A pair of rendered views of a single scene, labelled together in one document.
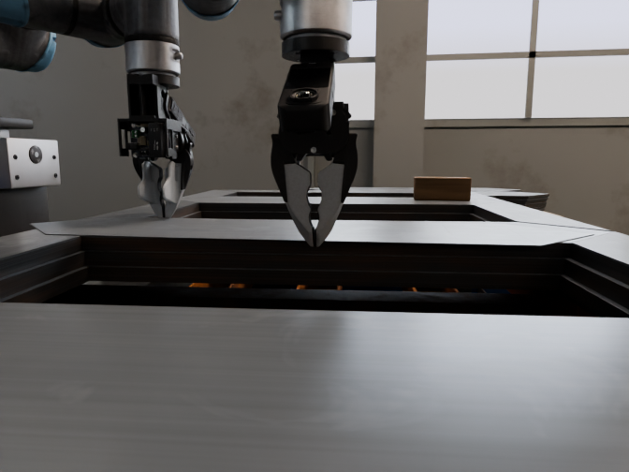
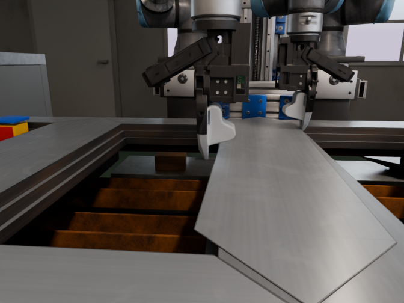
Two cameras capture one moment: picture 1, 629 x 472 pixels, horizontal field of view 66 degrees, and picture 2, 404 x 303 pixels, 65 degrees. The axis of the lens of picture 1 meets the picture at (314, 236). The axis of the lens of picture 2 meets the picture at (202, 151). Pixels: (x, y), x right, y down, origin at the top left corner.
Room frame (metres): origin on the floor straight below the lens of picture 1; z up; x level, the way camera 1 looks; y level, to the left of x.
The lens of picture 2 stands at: (0.51, -0.51, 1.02)
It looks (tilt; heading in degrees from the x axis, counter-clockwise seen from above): 16 degrees down; 90
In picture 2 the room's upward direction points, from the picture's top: straight up
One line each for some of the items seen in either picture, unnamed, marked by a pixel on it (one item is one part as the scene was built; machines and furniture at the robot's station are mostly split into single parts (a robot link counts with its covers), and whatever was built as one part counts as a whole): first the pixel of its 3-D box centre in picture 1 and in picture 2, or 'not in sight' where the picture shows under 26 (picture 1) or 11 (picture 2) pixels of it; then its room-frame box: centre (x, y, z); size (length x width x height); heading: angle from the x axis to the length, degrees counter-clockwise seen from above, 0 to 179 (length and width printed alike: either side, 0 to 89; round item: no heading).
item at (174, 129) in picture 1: (153, 119); (297, 64); (0.73, 0.23, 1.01); 0.09 x 0.08 x 0.12; 175
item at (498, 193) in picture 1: (416, 199); not in sight; (1.64, -0.34, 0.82); 0.80 x 0.40 x 0.06; 85
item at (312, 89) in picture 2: (176, 161); (309, 92); (0.75, 0.21, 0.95); 0.05 x 0.02 x 0.09; 85
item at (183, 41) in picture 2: not in sight; (192, 43); (0.48, 0.80, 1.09); 0.15 x 0.15 x 0.10
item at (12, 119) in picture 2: not in sight; (11, 122); (0.05, 0.26, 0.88); 0.06 x 0.06 x 0.02; 85
